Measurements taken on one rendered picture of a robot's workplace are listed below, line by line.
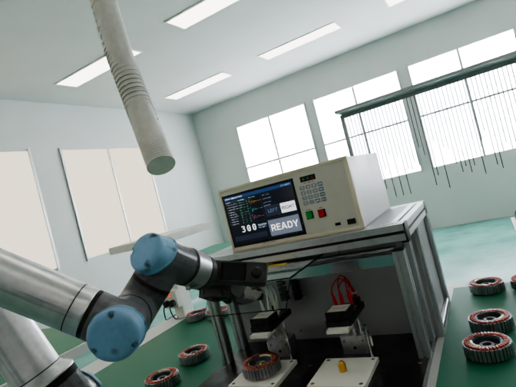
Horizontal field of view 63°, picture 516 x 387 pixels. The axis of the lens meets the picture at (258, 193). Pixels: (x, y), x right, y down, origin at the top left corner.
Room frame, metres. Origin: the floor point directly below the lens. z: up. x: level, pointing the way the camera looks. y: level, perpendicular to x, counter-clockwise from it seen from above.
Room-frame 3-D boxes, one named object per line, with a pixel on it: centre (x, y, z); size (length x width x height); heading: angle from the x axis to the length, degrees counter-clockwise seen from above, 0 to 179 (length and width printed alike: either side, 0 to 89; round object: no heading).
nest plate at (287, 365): (1.19, 0.11, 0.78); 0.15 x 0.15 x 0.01; 61
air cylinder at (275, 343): (1.32, 0.04, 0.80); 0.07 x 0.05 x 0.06; 61
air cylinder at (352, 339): (1.20, -0.17, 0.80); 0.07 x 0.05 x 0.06; 61
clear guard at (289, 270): (1.16, 0.03, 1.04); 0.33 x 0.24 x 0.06; 151
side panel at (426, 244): (1.33, -0.47, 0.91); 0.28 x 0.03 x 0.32; 151
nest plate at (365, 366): (1.08, -0.10, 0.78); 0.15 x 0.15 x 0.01; 61
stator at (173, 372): (1.36, 0.45, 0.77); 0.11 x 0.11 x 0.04
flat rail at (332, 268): (1.22, -0.04, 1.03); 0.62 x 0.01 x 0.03; 61
